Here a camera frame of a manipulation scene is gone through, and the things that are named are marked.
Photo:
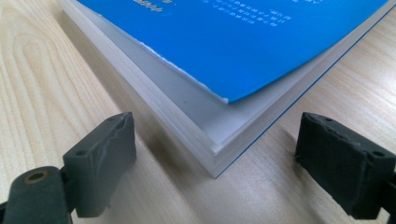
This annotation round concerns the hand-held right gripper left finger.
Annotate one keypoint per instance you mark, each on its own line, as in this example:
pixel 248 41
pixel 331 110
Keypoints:
pixel 99 161

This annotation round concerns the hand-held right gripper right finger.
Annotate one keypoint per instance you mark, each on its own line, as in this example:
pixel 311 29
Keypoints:
pixel 342 168

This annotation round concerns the blue book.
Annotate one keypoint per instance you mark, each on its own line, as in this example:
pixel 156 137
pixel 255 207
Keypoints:
pixel 249 46

